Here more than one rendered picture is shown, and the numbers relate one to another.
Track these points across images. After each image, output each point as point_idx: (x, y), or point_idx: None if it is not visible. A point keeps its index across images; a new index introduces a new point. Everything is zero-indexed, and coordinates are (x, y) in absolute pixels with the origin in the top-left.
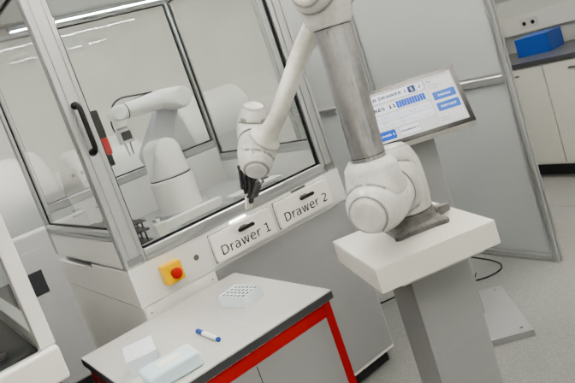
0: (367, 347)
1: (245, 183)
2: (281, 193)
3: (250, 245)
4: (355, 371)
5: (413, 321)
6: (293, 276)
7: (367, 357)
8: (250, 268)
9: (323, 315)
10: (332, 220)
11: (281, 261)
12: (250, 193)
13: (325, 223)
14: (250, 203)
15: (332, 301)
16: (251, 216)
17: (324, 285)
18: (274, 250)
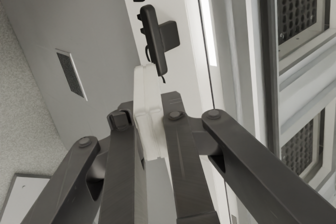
0: (57, 121)
1: (185, 176)
2: (237, 197)
3: (133, 30)
4: (41, 92)
5: None
6: (101, 92)
7: (51, 114)
8: (105, 5)
9: None
10: (168, 220)
11: (119, 88)
12: (108, 150)
13: (165, 207)
14: (122, 103)
15: (83, 122)
16: (195, 81)
17: (96, 128)
18: (133, 85)
